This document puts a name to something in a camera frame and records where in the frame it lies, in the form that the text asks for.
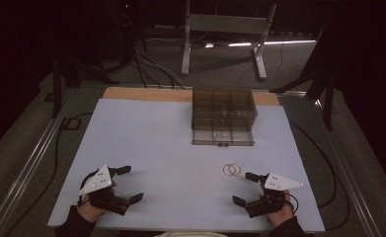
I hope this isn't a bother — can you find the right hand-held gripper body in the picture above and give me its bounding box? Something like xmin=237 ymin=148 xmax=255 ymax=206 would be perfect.
xmin=245 ymin=172 xmax=304 ymax=219

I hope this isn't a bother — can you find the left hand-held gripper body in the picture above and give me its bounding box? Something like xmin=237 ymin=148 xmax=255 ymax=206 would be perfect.
xmin=79 ymin=164 xmax=131 ymax=217

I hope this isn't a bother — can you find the person's left hand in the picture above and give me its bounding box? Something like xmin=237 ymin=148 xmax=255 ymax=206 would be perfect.
xmin=78 ymin=197 xmax=107 ymax=224

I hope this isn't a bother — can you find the person's right hand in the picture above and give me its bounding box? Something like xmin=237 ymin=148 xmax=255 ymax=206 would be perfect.
xmin=267 ymin=191 xmax=295 ymax=228

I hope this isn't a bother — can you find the white table mat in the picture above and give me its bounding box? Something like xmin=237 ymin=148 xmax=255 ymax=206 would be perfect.
xmin=46 ymin=97 xmax=327 ymax=234

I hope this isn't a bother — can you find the clear divided drawer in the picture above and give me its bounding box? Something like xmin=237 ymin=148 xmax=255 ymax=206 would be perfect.
xmin=192 ymin=125 xmax=255 ymax=147

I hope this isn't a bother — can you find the smoky clear drawer organizer box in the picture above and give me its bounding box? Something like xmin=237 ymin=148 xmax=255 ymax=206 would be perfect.
xmin=191 ymin=86 xmax=259 ymax=147

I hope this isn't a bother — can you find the black stand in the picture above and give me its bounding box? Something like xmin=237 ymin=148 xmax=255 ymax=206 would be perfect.
xmin=49 ymin=58 xmax=121 ymax=119
xmin=269 ymin=29 xmax=339 ymax=131

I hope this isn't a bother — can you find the grey metal stand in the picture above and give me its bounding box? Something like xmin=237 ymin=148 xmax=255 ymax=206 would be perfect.
xmin=180 ymin=0 xmax=279 ymax=81

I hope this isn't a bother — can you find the gold hoop ring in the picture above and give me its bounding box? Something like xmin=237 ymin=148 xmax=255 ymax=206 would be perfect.
xmin=229 ymin=163 xmax=243 ymax=177
xmin=222 ymin=163 xmax=236 ymax=178

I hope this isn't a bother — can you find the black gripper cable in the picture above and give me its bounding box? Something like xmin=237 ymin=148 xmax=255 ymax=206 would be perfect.
xmin=283 ymin=192 xmax=300 ymax=213

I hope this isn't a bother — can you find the aluminium rail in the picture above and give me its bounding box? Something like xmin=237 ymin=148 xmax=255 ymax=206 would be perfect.
xmin=311 ymin=98 xmax=383 ymax=237
xmin=0 ymin=88 xmax=80 ymax=237

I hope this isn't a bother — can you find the bundle of floor cables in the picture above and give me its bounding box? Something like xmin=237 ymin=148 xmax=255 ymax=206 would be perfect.
xmin=132 ymin=45 xmax=189 ymax=91

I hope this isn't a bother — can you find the thin black floor cable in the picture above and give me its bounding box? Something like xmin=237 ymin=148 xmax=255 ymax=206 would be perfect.
xmin=234 ymin=41 xmax=285 ymax=89

